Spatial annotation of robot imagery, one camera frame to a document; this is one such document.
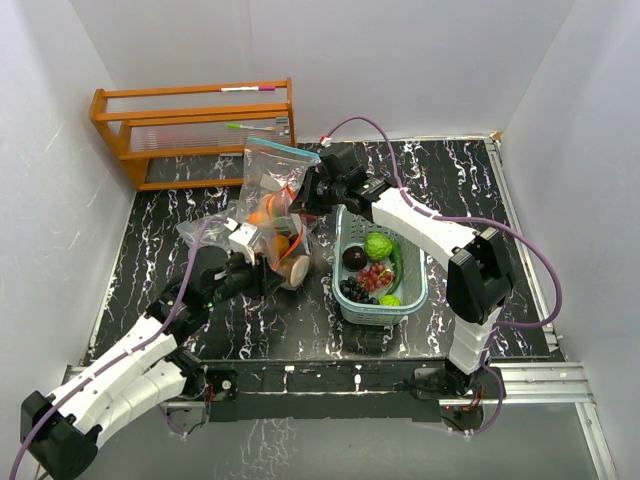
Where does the green lime fruit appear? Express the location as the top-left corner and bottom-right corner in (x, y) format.
(378, 295), (402, 307)

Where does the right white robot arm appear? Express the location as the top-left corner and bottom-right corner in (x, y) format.
(289, 145), (514, 397)

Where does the light blue plastic basket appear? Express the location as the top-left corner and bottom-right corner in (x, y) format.
(332, 207), (427, 327)

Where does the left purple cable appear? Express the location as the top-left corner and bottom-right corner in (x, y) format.
(6, 216), (236, 480)

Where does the white round bun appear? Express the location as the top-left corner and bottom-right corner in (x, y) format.
(278, 255), (311, 290)

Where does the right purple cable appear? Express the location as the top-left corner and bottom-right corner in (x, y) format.
(319, 116), (564, 435)

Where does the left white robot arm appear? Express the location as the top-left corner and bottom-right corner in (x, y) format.
(18, 246), (284, 479)

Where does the green marker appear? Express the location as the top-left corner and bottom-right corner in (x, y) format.
(225, 123), (276, 132)

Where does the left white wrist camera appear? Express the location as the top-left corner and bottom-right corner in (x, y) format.
(228, 222), (264, 265)

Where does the orange wooden shelf rack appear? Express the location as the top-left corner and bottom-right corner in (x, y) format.
(89, 77), (296, 192)

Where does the green cucumber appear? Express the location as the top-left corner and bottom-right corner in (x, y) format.
(386, 241), (404, 295)

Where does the purple cable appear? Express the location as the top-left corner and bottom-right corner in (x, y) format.
(6, 216), (236, 480)
(319, 116), (564, 435)

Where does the green yellow mango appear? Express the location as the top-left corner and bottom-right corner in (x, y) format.
(248, 207), (273, 228)

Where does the orange-zipper clear bag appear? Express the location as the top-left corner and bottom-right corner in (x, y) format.
(177, 183), (315, 290)

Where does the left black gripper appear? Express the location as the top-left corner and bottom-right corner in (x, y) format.
(206, 247), (286, 308)

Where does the orange fruit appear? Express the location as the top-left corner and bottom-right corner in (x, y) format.
(270, 235), (290, 263)

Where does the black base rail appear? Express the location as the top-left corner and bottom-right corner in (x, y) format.
(205, 360), (491, 423)

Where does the red grape bunch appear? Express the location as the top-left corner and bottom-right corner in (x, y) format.
(355, 262), (393, 293)

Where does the blue-zipper clear bag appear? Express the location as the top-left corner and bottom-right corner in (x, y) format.
(237, 137), (320, 233)

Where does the pink white marker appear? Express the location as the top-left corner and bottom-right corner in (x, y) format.
(219, 85), (277, 93)

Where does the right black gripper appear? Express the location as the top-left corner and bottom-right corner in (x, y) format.
(288, 167), (345, 217)

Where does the dark grape bunch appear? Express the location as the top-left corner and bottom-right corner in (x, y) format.
(339, 277), (379, 305)

